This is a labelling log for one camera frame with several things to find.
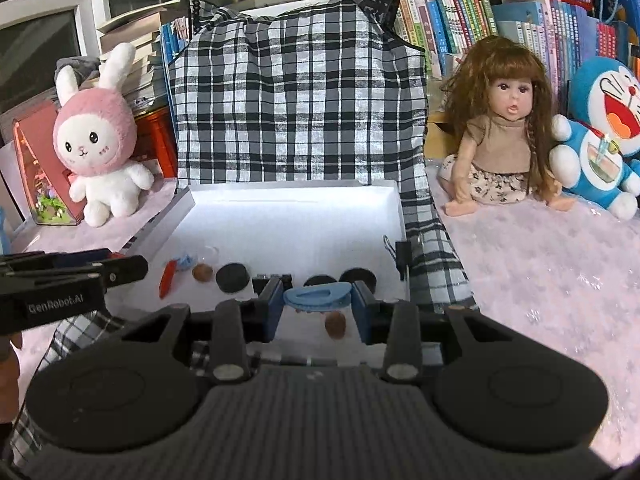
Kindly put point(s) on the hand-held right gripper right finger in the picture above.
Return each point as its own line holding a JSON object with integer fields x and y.
{"x": 361, "y": 312}

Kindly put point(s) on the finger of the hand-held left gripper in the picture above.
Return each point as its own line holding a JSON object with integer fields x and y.
{"x": 60, "y": 259}
{"x": 125, "y": 269}

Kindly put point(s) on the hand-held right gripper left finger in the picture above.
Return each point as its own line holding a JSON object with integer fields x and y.
{"x": 274, "y": 310}

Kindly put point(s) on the blue oval plastic piece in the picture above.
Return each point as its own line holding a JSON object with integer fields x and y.
{"x": 317, "y": 297}

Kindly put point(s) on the brown walnut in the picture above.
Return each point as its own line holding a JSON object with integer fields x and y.
{"x": 335, "y": 324}
{"x": 202, "y": 272}

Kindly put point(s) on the white shallow box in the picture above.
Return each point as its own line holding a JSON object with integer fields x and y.
{"x": 300, "y": 225}

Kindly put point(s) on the person's left hand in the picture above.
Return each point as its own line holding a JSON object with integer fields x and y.
{"x": 9, "y": 380}

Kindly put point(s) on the small black rectangular block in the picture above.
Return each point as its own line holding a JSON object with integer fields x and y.
{"x": 262, "y": 282}

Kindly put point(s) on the black round puck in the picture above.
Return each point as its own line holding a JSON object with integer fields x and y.
{"x": 320, "y": 280}
{"x": 361, "y": 276}
{"x": 232, "y": 277}

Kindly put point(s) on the red carrot-shaped toy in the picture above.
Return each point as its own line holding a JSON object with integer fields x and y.
{"x": 167, "y": 280}

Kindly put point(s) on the small blue plastic toy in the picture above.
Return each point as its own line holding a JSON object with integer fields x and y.
{"x": 186, "y": 261}

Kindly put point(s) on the pink triangular miniature house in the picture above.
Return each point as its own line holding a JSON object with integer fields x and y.
{"x": 45, "y": 195}

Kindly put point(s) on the black binder clip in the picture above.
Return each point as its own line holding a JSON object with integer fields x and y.
{"x": 402, "y": 255}

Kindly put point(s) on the small clear round lid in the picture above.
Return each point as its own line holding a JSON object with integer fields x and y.
{"x": 212, "y": 255}

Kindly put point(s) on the pink and white rabbit plush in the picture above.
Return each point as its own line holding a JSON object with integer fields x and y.
{"x": 105, "y": 180}

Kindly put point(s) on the red plastic crate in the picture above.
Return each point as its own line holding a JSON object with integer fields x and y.
{"x": 160, "y": 145}

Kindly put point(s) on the pink star-print cloth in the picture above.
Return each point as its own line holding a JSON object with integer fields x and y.
{"x": 525, "y": 285}

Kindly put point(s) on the grey cloth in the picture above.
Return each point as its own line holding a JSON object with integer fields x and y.
{"x": 75, "y": 67}

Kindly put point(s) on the cardboard box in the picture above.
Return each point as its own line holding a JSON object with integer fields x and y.
{"x": 436, "y": 135}

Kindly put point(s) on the black and white plaid cloth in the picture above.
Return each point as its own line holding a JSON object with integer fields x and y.
{"x": 300, "y": 110}

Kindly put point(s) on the stack of books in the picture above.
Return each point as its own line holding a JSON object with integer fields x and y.
{"x": 150, "y": 60}

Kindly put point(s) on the brown-haired baby doll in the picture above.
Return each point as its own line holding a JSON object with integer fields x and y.
{"x": 500, "y": 145}

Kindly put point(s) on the blue folders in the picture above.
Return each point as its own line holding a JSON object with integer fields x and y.
{"x": 175, "y": 35}

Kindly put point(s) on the blue cat plush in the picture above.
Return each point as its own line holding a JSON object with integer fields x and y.
{"x": 590, "y": 160}

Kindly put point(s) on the row of books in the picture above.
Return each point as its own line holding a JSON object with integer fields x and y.
{"x": 450, "y": 25}

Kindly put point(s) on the white window frame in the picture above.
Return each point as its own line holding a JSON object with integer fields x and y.
{"x": 85, "y": 5}

